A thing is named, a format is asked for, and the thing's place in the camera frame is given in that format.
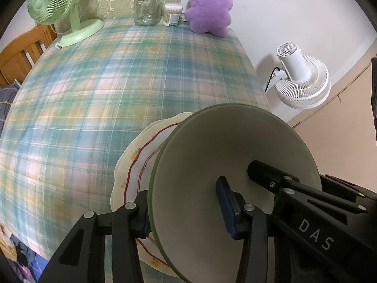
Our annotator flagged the beige door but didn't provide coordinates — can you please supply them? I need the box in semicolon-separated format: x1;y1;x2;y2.
287;35;377;189

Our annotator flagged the scalloped yellow floral plate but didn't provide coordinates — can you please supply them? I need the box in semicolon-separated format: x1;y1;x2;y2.
110;111;195;278

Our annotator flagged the black fan cable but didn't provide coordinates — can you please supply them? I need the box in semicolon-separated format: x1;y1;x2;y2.
263;66;282;93

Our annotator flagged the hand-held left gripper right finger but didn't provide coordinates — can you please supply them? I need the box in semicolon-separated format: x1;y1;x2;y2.
216;176;276;283

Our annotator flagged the plaid tablecloth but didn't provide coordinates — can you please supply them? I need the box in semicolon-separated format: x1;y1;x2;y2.
0;18;270;283

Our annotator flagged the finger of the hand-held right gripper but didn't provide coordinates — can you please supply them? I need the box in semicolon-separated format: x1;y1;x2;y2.
247;161;367;225
320;174;377;204

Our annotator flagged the grey floral ceramic bowl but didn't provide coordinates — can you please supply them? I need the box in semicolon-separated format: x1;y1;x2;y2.
148;103;323;283

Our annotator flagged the white plate red pattern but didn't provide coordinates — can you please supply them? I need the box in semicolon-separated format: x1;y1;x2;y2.
124;124;181;260

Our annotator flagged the purple plush toy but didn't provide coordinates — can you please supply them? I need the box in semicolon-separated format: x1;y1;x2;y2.
185;0;234;38

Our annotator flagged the green desk fan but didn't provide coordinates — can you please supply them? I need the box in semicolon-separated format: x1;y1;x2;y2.
27;0;105;47

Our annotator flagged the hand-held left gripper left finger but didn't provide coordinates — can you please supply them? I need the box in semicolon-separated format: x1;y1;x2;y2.
38;189;151;283

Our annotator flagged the wooden headboard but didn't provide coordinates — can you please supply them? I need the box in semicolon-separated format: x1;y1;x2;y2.
0;24;59;86

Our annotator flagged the white clip fan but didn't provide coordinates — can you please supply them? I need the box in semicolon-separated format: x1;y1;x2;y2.
266;43;331;110

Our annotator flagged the glass jar with dark lid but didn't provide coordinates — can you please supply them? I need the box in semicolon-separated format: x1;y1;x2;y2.
134;0;164;26

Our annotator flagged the cotton swab container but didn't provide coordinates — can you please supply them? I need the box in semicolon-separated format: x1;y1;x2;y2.
163;3;183;27

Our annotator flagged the grey plaid pillow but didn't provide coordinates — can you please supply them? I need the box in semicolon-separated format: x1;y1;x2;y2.
0;83;20;136

